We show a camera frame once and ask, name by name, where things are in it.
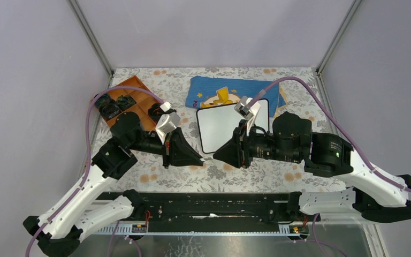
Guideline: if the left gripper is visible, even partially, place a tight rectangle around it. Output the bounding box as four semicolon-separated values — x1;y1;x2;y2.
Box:
127;126;204;168

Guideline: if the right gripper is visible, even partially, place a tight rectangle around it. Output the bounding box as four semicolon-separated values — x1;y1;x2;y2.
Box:
212;119;300;169

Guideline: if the small whiteboard black frame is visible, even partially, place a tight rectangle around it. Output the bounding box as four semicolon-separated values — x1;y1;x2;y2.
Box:
196;99;270;154

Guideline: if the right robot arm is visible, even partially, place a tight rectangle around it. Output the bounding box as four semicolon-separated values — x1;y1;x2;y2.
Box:
213;112;411;223

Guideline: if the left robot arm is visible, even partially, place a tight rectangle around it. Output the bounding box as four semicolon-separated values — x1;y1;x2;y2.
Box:
23;112;203;256

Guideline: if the dark rolled fabric right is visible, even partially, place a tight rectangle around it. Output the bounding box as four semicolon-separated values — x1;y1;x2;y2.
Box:
147;103;165;123

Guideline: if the dark rolled fabric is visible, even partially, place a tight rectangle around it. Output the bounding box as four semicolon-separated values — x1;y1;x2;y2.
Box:
147;103;165;123
94;93;121;121
116;95;136;111

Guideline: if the blue cartoon cloth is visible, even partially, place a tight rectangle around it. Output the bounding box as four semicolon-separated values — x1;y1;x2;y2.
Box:
185;76;271;109

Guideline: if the orange compartment tray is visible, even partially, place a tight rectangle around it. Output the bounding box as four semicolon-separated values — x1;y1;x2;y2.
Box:
93;75;167;131

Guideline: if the floral table cloth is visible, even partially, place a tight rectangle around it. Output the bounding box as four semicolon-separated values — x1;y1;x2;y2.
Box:
110;67;345;193

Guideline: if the dark rolled fabric middle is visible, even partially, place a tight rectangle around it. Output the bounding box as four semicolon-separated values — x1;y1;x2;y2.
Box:
116;95;136;111

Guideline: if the dark rolled fabric left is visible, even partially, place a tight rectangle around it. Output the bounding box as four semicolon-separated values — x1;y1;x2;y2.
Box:
94;93;121;121

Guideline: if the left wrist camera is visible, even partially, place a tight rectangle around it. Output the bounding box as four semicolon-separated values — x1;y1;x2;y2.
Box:
155;102;180;144

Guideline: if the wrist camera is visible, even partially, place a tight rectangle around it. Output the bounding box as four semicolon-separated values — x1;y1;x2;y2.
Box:
234;96;261;136
155;102;180;144

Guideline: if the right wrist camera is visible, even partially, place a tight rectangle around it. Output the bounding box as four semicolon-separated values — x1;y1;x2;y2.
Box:
234;96;261;136

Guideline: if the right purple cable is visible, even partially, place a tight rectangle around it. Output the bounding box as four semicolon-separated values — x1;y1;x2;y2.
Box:
249;76;411;211

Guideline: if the purple cable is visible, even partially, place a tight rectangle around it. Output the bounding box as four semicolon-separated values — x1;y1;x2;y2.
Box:
25;85;164;257
249;76;411;211

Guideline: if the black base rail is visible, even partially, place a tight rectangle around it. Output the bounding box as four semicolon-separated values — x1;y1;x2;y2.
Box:
95;191;352;235

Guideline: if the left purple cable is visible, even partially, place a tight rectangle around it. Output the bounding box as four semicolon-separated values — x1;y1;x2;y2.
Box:
25;85;164;257

